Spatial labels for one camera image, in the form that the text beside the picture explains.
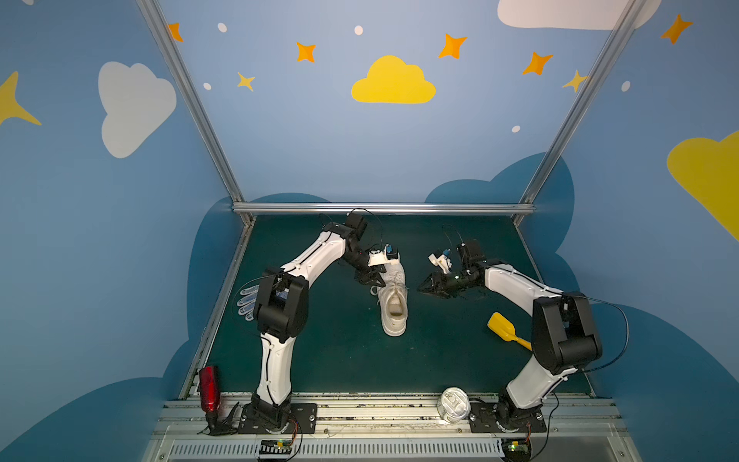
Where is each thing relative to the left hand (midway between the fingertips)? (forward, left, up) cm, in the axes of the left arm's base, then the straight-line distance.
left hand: (380, 272), depth 91 cm
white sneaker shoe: (-8, -4, -4) cm, 10 cm away
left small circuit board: (-46, +26, -14) cm, 54 cm away
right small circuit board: (-45, -36, -14) cm, 60 cm away
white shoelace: (-4, -4, -1) cm, 6 cm away
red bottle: (-33, +47, -10) cm, 58 cm away
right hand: (-5, -14, -1) cm, 15 cm away
